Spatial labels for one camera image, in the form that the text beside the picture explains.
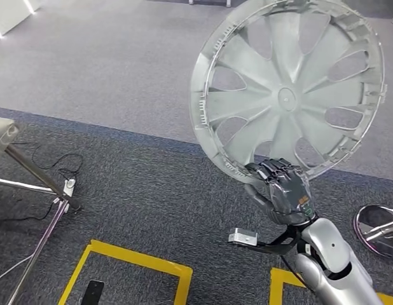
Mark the white floor cable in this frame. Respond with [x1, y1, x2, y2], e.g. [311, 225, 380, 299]
[0, 252, 35, 287]

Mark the yellow tape square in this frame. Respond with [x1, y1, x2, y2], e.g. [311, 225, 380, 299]
[268, 267, 393, 305]
[58, 240, 193, 305]

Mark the grey plastic wheel hubcap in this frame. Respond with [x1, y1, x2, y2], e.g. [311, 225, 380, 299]
[188, 0, 388, 186]

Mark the black floor cable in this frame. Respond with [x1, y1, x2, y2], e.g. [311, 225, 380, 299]
[31, 145, 84, 180]

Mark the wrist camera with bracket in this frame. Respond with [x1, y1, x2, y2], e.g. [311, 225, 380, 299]
[80, 280, 105, 305]
[228, 227, 301, 256]

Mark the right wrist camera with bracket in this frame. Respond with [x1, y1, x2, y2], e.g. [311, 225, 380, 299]
[228, 227, 301, 256]

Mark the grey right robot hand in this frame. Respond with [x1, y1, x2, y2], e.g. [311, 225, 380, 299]
[244, 158, 317, 226]

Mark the chrome barrier stanchion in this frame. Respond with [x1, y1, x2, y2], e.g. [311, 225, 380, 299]
[353, 205, 393, 260]

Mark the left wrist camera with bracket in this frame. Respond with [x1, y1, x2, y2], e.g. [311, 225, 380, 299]
[80, 280, 105, 305]

